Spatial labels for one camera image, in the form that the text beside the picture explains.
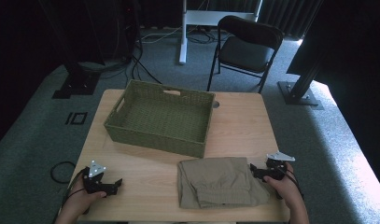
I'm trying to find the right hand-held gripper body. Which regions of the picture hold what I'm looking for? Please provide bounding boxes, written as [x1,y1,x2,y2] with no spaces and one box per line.
[260,150,296,182]

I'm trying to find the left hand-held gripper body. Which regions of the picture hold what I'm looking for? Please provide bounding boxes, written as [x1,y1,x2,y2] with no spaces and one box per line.
[81,160,119,198]

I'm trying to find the khaki pants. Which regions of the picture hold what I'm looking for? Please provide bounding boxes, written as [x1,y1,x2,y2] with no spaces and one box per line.
[176,156,272,210]

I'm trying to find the green woven basket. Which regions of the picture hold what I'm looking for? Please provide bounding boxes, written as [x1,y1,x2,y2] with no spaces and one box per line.
[103,79,217,159]

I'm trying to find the person's left hand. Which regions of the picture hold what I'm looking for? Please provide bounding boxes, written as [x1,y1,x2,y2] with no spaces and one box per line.
[63,175,107,217]

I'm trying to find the person's right hand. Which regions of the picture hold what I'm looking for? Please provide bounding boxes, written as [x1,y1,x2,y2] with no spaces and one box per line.
[263,162,300,210]

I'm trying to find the black metal stand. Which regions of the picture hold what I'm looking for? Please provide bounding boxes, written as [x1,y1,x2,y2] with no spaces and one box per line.
[277,0,325,111]
[37,0,102,100]

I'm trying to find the black folding chair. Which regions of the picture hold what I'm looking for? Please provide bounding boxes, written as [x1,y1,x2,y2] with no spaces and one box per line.
[206,15,285,94]

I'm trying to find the dark curtain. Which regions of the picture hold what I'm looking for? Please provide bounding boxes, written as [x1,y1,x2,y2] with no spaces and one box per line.
[258,0,324,40]

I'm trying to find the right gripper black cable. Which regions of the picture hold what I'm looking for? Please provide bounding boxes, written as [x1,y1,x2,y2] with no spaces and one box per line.
[275,162,304,201]

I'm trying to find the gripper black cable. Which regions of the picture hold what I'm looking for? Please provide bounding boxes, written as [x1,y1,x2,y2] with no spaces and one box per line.
[55,167,88,218]
[275,162,304,201]

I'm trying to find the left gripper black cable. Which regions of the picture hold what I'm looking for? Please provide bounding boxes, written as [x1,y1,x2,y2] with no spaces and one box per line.
[55,167,88,218]

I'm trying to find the black cable loop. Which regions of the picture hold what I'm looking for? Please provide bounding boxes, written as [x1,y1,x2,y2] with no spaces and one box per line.
[49,161,77,185]

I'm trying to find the black floor cables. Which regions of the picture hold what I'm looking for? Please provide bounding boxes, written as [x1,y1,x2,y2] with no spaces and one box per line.
[100,27,163,91]

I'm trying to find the white floor cable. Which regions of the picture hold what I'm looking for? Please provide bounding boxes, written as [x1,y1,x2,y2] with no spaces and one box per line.
[140,25,183,45]

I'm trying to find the white desk frame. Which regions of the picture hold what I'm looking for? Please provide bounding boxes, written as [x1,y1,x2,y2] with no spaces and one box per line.
[178,0,263,65]

